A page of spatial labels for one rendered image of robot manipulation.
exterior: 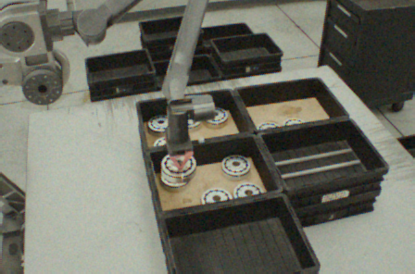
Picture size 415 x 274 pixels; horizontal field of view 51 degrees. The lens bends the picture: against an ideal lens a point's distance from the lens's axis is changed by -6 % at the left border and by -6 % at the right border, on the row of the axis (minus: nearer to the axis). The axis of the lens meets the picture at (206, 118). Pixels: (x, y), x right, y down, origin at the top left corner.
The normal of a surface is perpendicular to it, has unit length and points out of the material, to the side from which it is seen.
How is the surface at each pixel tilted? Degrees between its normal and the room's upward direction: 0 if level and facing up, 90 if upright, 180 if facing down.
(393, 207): 0
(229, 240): 0
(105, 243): 0
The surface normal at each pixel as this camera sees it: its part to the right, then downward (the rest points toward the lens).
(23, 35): 0.28, 0.59
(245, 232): 0.00, -0.79
